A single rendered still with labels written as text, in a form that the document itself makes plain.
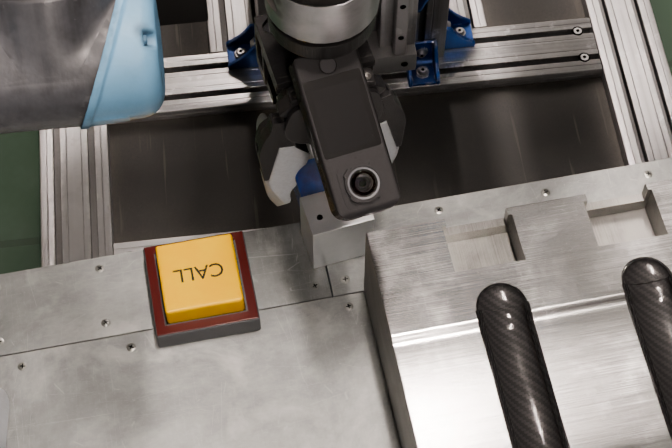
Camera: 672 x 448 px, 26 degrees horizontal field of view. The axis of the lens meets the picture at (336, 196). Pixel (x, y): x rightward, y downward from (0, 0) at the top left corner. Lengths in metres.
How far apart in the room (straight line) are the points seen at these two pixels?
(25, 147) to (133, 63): 1.44
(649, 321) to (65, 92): 0.48
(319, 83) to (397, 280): 0.17
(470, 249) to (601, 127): 0.89
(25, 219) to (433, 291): 1.18
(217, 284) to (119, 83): 0.36
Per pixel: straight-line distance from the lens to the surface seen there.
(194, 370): 1.12
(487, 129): 1.95
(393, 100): 1.02
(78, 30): 0.78
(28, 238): 2.14
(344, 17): 0.91
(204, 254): 1.13
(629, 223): 1.13
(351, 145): 0.96
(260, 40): 1.02
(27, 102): 0.79
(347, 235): 1.13
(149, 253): 1.15
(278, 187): 1.07
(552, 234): 1.08
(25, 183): 2.19
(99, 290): 1.16
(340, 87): 0.96
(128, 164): 1.93
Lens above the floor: 1.82
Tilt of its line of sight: 59 degrees down
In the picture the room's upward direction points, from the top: straight up
